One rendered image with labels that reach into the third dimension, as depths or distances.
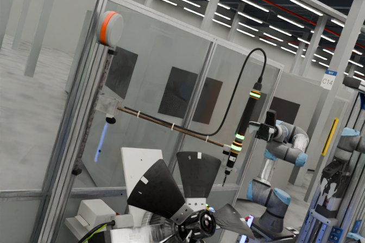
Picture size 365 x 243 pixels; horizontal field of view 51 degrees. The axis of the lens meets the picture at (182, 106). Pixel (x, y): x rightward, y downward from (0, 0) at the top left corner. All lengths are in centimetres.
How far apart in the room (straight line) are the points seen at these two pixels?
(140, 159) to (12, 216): 68
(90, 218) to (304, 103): 475
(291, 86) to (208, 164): 428
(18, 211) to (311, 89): 507
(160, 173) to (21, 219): 83
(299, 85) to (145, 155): 445
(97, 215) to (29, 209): 33
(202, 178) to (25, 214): 90
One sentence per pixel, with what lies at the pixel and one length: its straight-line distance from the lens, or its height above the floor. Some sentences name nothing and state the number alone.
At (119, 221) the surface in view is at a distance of 164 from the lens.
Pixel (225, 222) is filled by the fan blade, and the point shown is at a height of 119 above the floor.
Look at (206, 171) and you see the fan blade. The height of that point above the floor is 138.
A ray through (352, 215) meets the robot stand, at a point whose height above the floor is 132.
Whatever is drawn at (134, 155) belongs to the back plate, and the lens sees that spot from 189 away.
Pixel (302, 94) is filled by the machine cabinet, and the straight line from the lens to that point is 623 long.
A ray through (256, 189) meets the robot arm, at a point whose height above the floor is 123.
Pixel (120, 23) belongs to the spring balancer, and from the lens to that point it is 183.
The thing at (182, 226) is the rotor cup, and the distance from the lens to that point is 174.
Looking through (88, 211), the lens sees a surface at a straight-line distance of 212.
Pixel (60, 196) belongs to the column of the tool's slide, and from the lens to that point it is 196.
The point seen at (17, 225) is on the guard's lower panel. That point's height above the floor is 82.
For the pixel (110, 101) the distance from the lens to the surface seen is 178.
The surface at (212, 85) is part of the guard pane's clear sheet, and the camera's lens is 257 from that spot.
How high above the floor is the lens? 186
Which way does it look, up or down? 7 degrees down
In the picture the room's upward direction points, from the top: 18 degrees clockwise
